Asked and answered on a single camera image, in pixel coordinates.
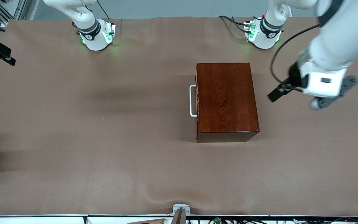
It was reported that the wooden drawer with white handle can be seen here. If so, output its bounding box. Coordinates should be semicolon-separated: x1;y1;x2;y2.
190;84;198;118

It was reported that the dark wooden cabinet box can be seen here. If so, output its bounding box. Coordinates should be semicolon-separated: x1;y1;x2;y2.
196;62;260;143

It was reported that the brown table mat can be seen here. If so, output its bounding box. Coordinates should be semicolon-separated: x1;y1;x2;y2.
0;16;358;217

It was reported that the tan board piece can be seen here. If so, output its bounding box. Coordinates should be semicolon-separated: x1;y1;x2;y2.
128;218;167;224

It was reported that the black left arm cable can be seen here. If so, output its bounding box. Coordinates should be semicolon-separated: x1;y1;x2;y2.
270;24;322;92

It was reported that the black left base cable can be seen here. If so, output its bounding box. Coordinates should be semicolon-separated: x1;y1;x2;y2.
218;15;248;33

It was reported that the thin black right base cable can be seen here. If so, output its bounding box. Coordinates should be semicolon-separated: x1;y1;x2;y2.
97;0;110;19

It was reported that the grey metal clamp bracket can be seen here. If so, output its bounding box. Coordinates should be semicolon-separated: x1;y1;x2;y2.
168;204;191;224

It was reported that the white table edge rail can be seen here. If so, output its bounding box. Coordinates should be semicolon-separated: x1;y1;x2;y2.
0;215;358;224

